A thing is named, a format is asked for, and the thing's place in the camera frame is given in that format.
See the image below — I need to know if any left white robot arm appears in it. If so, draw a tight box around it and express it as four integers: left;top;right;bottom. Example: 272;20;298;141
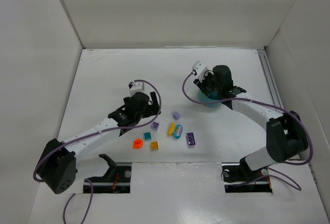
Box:
33;91;162;195

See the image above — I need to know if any teal small square lego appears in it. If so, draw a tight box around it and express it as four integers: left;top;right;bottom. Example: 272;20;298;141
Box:
143;132;152;141

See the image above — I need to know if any light purple small lego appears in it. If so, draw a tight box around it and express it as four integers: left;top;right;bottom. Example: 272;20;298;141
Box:
173;111;180;120

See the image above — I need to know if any orange round lego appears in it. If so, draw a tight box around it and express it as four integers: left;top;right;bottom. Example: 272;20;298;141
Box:
133;139;144;149

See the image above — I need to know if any aluminium rail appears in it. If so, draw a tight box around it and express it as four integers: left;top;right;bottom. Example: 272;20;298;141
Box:
257;48;283;108

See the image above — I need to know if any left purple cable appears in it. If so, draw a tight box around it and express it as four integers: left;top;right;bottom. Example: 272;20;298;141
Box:
33;79;162;224

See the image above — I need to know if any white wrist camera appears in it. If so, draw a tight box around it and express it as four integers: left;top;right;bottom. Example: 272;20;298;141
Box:
128;81;145;97
192;61;208;82

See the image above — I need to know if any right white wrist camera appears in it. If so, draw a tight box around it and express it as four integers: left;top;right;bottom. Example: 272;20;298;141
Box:
192;61;208;82

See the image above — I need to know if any dark purple lego brick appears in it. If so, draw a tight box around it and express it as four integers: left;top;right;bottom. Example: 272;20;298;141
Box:
186;132;196;148

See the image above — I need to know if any lilac square lego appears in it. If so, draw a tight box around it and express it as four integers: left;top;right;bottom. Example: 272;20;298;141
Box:
151;122;159;131

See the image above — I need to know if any yellow long lego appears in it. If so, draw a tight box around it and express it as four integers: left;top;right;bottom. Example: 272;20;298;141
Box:
168;122;176;136

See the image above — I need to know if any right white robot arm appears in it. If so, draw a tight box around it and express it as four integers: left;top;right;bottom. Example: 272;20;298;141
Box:
192;61;309;183

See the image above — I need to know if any orange square lego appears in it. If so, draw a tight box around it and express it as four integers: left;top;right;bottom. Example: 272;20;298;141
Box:
151;141;159;150

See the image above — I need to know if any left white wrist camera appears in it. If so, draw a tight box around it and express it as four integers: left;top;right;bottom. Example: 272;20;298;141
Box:
128;81;145;97

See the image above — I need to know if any teal round divided container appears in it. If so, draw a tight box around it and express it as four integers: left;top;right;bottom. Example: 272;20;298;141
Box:
197;90;222;108

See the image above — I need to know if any teal oval decorated lego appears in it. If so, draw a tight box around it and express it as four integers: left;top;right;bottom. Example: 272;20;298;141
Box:
173;124;183;139

